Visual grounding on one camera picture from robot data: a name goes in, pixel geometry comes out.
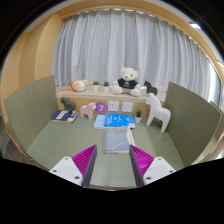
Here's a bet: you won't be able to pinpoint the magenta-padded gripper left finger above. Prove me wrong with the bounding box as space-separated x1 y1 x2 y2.
49 144 98 188

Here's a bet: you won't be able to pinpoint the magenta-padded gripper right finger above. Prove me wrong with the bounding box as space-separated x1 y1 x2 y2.
128 144 177 188

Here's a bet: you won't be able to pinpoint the navy blue book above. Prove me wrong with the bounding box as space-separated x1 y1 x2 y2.
51 109 80 124

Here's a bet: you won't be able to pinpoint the light blue book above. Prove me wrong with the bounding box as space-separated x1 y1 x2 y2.
93 114 107 130

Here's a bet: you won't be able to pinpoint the green partition panel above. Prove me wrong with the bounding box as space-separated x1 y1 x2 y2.
3 74 60 153
163 81 223 168
209 101 224 143

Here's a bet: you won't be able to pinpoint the large white horse figure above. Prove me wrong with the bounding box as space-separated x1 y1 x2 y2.
145 92 172 134

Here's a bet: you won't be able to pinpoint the pink horse figure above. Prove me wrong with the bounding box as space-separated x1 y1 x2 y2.
80 102 97 120

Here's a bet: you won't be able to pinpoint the bright blue book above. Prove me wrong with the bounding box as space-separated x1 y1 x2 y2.
103 113 136 129

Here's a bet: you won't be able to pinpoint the dark grey horse figure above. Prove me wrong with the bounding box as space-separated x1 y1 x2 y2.
60 96 77 113

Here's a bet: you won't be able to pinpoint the round purple number sign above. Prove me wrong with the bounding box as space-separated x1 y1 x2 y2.
95 101 109 115

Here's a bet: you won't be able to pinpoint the small black horse figure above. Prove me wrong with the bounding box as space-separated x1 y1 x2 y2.
143 80 158 96

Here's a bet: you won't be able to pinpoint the round cream plush toy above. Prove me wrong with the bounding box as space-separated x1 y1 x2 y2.
70 79 89 93

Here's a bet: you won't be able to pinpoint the cream teddy bear black shirt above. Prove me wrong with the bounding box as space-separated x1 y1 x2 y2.
111 66 142 98

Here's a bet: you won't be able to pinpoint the white curtain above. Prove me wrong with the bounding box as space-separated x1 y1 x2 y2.
51 8 214 101

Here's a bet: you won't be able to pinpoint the ceiling lights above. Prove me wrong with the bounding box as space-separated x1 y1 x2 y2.
189 22 224 69

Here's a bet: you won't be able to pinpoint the white wall socket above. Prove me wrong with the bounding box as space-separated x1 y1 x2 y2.
121 101 134 113
107 100 120 113

